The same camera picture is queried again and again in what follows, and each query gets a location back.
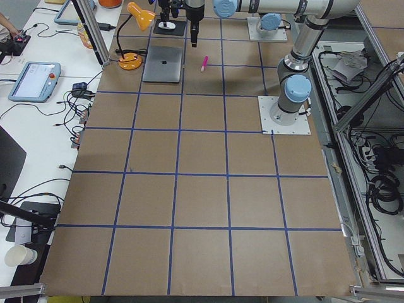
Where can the aluminium frame diagonal strut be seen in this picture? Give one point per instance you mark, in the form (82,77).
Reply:
(382,83)

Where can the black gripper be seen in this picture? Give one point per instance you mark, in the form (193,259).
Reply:
(193,15)
(163,16)

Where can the aluminium frame post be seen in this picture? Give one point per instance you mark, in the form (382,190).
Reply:
(87,18)

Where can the blue teach pendant tablet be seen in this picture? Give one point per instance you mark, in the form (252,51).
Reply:
(36,82)

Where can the pink marker pen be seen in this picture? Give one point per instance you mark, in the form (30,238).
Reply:
(204,63)

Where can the black monitor corner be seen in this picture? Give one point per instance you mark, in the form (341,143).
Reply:
(12,161)

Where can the white paper cup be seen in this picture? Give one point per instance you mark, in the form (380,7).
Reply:
(20,255)

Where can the white power strip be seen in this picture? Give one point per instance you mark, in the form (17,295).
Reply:
(368,157)

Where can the black power adapter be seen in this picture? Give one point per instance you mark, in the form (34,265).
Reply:
(106,26)

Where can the orange desk lamp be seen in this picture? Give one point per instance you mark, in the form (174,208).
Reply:
(131,49)

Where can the black mousepad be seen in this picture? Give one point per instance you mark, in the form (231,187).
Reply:
(175,28)

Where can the black camera stand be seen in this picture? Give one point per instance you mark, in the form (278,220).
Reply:
(33,223)

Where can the silver apple laptop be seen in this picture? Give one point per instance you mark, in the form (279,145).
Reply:
(163,65)

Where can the white computer mouse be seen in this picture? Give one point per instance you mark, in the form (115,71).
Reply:
(167,25)

